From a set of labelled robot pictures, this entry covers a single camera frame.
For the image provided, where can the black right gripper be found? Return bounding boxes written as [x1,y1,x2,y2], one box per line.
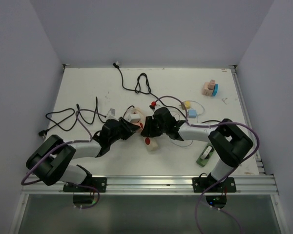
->
[143,116,168,137]

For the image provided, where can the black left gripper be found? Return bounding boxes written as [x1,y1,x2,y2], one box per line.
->
[108,116,139,144]

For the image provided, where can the blue USB charger cube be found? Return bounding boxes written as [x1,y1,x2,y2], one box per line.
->
[188,109,198,118]

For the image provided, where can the pink USB charger cube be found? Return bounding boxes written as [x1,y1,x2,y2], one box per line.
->
[133,122,144,130]

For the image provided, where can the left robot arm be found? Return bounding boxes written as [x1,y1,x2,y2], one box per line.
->
[21,117,141,192]

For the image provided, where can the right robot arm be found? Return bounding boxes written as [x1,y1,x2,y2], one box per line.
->
[141,107,253,191]

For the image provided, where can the yellow charger plug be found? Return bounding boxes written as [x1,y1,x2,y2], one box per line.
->
[180,101,191,110]

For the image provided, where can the beige cube socket adapter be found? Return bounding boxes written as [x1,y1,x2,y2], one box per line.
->
[202,82,213,96]

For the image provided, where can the brown plug on adapter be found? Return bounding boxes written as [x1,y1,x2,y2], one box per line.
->
[208,79,216,90]

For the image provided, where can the white USB charger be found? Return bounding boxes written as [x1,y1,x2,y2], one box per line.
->
[126,114,141,123]

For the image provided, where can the beige power strip red sockets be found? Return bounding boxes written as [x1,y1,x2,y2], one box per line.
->
[131,107,158,152]

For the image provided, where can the green power strip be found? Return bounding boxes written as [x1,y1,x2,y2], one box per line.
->
[196,144,214,167]

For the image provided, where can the blue round adapter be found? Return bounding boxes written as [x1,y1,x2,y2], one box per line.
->
[211,83,218,97]

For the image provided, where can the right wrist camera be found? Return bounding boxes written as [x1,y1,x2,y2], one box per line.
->
[149,101,163,112]

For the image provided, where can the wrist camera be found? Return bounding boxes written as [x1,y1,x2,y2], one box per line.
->
[149,101,163,112]
[105,108,117,120]

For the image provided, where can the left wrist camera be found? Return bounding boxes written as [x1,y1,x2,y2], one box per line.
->
[105,108,117,120]

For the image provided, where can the aluminium front rail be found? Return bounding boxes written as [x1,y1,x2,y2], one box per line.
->
[21,175,278,195]

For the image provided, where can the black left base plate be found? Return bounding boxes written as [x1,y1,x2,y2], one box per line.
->
[63,177,107,193]

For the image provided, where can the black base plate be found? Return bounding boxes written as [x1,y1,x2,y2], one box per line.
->
[63,177,107,193]
[192,177,237,193]

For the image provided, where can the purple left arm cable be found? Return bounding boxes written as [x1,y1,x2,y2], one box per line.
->
[21,108,108,209]

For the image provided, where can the black power strip cord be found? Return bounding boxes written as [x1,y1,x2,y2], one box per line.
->
[112,62,223,127]

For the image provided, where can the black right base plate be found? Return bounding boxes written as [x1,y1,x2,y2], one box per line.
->
[192,177,237,193]

